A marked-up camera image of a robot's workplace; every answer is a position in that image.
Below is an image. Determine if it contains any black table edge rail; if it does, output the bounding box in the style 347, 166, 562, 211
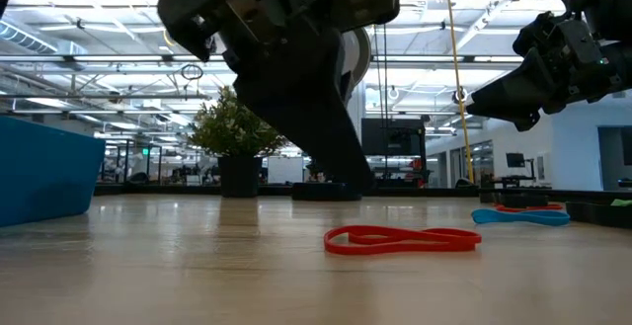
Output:
93, 182, 632, 203

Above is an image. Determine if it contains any green artificial plant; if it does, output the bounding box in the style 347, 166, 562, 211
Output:
187, 85, 287, 160

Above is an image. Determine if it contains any red rubber band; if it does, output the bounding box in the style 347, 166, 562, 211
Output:
323, 224, 484, 257
493, 202, 566, 214

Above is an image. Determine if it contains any blue rubber band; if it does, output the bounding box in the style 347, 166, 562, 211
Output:
470, 207, 572, 228

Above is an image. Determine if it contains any black round low object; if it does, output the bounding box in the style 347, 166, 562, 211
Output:
498, 193, 551, 209

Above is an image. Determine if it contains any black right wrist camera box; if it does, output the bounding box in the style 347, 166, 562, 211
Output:
512, 10, 570, 58

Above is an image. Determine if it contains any black television screen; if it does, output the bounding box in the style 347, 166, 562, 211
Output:
360, 118, 428, 158

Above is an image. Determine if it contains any black plant pot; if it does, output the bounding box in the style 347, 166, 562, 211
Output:
217, 155, 264, 200

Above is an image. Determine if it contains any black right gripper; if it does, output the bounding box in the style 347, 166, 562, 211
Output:
465, 17, 632, 133

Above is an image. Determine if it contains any blue plastic bin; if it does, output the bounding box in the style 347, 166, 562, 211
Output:
0, 116, 107, 229

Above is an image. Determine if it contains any yellow hanging pole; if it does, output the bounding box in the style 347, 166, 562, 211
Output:
442, 0, 476, 185

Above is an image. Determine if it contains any black flat tray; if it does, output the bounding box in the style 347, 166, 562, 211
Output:
564, 200, 632, 230

